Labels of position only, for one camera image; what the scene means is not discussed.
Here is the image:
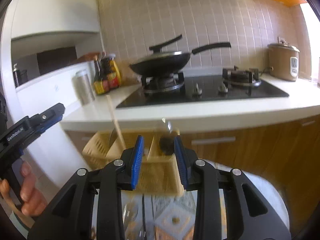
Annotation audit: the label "wooden chopstick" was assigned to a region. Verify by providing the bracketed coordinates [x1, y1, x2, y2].
[106, 95, 126, 150]

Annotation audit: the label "clear spoon with oval logo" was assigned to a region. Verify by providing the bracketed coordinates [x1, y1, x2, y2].
[156, 118, 180, 156]

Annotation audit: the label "person's left hand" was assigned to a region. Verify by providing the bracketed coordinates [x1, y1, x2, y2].
[0, 160, 48, 218]

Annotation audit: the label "patterned grey table mat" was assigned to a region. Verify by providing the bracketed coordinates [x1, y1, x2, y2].
[121, 171, 290, 239]

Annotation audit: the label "steel canister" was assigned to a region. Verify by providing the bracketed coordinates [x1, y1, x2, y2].
[75, 69, 95, 105]

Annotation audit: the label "wooden cabinet fronts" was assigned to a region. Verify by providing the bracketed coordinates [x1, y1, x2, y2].
[63, 114, 320, 228]

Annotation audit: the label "tan plastic utensil basket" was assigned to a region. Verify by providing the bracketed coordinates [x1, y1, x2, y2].
[82, 129, 184, 197]

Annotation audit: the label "dark soy sauce bottle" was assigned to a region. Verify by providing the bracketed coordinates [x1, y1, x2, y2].
[93, 55, 110, 95]

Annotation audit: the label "red label sauce bottle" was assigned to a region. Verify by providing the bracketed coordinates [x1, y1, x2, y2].
[100, 52, 121, 90]

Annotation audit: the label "black gas stove top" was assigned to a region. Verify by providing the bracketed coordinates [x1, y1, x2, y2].
[117, 66, 289, 108]

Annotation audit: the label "black wok with lid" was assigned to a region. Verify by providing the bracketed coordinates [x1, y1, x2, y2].
[129, 34, 232, 77]

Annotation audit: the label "brown rice cooker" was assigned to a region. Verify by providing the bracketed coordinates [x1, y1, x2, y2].
[268, 43, 299, 81]

